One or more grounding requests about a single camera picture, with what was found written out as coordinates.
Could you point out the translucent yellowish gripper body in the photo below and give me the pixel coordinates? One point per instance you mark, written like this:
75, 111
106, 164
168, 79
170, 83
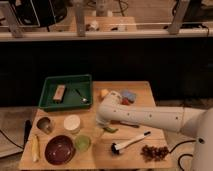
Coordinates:
96, 133

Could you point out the green pepper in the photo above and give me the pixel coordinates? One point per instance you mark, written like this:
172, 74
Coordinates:
110, 130

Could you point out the green plastic cup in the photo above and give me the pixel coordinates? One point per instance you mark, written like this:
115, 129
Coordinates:
82, 143

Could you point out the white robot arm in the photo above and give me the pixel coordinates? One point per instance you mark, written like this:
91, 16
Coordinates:
192, 122

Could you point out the metal cup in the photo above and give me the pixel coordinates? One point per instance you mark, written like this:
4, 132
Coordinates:
45, 125

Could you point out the black and white brush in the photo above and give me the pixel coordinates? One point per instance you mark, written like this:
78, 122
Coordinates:
117, 147

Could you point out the blue-grey cloth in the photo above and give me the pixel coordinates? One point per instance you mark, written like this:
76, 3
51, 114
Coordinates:
130, 124

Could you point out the white round lid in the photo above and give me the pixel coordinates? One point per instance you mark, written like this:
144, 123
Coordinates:
72, 123

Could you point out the metal spoon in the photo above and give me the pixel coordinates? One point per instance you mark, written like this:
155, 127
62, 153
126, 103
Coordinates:
84, 100

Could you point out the small peach fruit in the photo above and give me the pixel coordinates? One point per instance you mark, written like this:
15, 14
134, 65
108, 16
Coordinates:
103, 93

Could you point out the orange bowl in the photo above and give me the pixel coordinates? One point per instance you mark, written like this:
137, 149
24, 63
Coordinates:
125, 101

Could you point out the dark red bowl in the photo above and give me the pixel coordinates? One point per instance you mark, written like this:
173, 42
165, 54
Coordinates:
59, 150

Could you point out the green plastic tray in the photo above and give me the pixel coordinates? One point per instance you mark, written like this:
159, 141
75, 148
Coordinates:
71, 100

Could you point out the blue sponge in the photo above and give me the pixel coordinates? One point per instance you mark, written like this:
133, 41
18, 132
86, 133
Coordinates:
129, 95

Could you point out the wooden block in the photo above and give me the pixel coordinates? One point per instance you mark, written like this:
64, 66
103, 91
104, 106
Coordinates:
58, 96

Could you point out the brown dried cluster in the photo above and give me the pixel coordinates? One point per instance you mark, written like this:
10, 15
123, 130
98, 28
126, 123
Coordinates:
152, 153

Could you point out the yellow corn cob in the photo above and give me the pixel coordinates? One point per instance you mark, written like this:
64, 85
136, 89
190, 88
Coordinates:
35, 150

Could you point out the black marker on floor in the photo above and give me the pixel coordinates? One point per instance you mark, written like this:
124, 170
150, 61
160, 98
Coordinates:
27, 130

